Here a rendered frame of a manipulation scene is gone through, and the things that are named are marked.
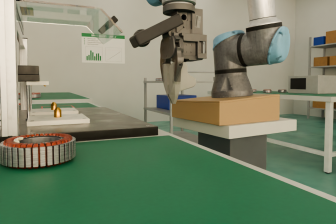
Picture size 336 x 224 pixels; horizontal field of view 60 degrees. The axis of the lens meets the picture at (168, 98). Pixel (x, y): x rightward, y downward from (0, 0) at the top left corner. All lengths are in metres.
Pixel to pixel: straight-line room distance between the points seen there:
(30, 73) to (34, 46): 5.40
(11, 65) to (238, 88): 0.70
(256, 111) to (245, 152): 0.15
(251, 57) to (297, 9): 8.27
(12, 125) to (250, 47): 0.73
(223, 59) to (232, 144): 0.30
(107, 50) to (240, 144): 5.50
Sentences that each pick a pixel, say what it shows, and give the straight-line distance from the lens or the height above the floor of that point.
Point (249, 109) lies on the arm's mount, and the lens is 0.97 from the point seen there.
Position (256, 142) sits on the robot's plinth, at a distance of 1.09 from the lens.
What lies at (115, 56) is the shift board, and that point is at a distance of 6.38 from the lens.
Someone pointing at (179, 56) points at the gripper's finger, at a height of 0.93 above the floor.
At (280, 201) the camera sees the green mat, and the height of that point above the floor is 0.75.
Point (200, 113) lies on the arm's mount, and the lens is 0.96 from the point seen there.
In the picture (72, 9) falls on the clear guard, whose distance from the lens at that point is 0.80.
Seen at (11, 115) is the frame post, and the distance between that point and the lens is 0.67.
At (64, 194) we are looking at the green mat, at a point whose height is 0.75.
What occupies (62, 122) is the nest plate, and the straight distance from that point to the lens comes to 0.79.
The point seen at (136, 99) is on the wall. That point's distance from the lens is 6.49.
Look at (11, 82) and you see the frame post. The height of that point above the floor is 0.88.
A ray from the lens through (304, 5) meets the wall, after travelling 9.12.
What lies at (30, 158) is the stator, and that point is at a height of 0.77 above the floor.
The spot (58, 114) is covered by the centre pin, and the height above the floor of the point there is 0.79.
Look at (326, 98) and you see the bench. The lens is 3.15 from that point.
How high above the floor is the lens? 0.88
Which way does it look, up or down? 3 degrees down
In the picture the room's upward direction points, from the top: straight up
